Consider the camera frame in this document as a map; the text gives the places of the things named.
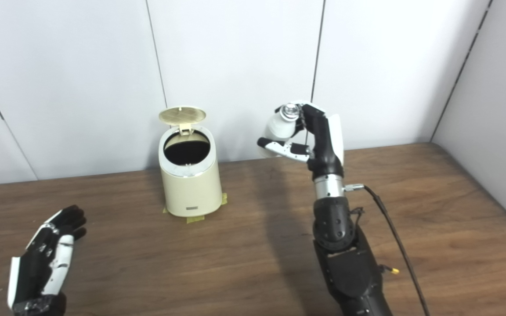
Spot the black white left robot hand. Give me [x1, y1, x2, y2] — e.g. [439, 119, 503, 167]
[7, 205, 87, 316]

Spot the cream-colored round bin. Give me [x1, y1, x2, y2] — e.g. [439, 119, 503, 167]
[159, 126, 223, 217]

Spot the cream round bin lid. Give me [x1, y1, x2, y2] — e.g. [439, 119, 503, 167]
[159, 106, 207, 134]

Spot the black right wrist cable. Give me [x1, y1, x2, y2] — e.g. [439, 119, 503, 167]
[343, 183, 431, 316]

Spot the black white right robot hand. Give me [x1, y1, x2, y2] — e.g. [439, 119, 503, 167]
[257, 102, 345, 180]

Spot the small white plastic bottle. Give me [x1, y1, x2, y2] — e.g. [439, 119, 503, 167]
[260, 103, 302, 156]

